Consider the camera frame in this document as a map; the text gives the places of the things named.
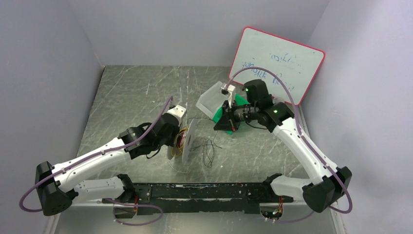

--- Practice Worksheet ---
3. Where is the black wire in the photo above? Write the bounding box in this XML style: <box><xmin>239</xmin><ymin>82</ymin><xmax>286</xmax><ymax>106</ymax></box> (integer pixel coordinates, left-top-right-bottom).
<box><xmin>187</xmin><ymin>117</ymin><xmax>223</xmax><ymax>169</ymax></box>

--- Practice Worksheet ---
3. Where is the clear plastic bin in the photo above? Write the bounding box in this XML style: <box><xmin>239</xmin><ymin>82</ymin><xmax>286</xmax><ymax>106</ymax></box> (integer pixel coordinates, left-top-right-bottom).
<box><xmin>196</xmin><ymin>81</ymin><xmax>236</xmax><ymax>119</ymax></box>

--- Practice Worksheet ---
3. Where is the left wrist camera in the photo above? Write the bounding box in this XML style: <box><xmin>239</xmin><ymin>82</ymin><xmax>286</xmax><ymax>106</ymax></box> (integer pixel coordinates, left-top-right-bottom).
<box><xmin>167</xmin><ymin>105</ymin><xmax>187</xmax><ymax>125</ymax></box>

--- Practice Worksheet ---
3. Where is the grey perforated spool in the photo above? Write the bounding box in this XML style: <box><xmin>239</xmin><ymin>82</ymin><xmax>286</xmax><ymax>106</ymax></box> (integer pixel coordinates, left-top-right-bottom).
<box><xmin>167</xmin><ymin>119</ymin><xmax>199</xmax><ymax>163</ymax></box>

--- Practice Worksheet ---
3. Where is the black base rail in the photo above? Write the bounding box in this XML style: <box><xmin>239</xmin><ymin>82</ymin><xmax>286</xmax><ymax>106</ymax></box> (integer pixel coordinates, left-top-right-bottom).
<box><xmin>115</xmin><ymin>182</ymin><xmax>294</xmax><ymax>215</ymax></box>

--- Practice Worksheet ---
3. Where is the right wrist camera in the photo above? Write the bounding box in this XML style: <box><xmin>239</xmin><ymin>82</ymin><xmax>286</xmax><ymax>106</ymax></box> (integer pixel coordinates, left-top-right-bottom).
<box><xmin>220</xmin><ymin>83</ymin><xmax>236</xmax><ymax>108</ymax></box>

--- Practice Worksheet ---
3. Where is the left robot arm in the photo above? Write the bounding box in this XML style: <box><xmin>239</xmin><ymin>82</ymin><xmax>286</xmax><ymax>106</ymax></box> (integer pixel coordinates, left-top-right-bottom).
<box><xmin>35</xmin><ymin>109</ymin><xmax>185</xmax><ymax>216</ymax></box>

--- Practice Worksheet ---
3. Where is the red framed whiteboard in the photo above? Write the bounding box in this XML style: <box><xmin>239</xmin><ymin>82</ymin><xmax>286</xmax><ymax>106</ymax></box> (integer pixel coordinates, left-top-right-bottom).
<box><xmin>229</xmin><ymin>27</ymin><xmax>325</xmax><ymax>106</ymax></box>

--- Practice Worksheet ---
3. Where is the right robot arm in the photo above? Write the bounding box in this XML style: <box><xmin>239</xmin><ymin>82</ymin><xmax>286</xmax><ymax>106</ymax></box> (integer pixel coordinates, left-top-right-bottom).
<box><xmin>214</xmin><ymin>79</ymin><xmax>352</xmax><ymax>213</ymax></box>

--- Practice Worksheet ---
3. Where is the green plastic bin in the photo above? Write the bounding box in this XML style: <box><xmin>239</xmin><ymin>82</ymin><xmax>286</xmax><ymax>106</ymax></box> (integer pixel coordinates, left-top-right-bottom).
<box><xmin>212</xmin><ymin>94</ymin><xmax>250</xmax><ymax>134</ymax></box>

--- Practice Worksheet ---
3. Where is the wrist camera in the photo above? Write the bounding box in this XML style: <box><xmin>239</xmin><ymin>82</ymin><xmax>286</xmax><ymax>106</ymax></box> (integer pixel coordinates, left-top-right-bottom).
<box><xmin>167</xmin><ymin>105</ymin><xmax>187</xmax><ymax>125</ymax></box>
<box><xmin>220</xmin><ymin>83</ymin><xmax>236</xmax><ymax>108</ymax></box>

